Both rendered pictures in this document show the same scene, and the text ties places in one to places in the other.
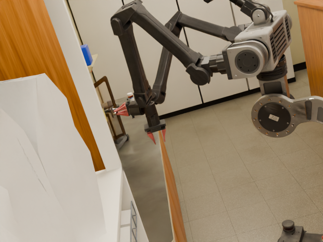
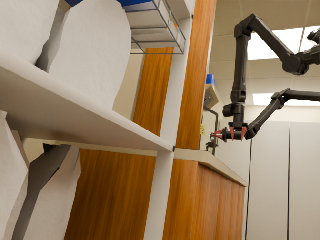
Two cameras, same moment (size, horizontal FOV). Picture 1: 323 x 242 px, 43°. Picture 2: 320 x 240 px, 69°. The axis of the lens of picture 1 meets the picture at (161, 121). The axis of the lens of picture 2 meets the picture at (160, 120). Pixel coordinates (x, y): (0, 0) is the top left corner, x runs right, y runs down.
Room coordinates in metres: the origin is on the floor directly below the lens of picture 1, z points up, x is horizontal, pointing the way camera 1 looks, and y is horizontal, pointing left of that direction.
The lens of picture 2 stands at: (0.46, -0.07, 0.82)
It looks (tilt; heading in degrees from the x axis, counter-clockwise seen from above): 14 degrees up; 24
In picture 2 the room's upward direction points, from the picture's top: 9 degrees clockwise
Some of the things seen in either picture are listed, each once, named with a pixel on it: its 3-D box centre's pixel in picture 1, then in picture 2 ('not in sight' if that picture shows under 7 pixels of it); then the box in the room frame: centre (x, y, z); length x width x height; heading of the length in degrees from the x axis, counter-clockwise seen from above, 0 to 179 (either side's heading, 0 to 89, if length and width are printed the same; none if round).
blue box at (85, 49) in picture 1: (79, 56); (206, 83); (2.02, 0.29, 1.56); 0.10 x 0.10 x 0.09; 88
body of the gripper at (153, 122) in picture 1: (153, 120); (238, 120); (1.79, 0.04, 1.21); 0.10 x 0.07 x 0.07; 88
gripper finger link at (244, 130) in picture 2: (159, 133); (239, 133); (1.79, 0.03, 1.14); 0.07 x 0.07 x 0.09; 88
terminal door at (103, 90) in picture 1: (105, 118); (204, 133); (2.09, 0.28, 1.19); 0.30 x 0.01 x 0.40; 156
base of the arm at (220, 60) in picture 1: (222, 62); (316, 55); (1.53, -0.29, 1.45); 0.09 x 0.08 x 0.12; 147
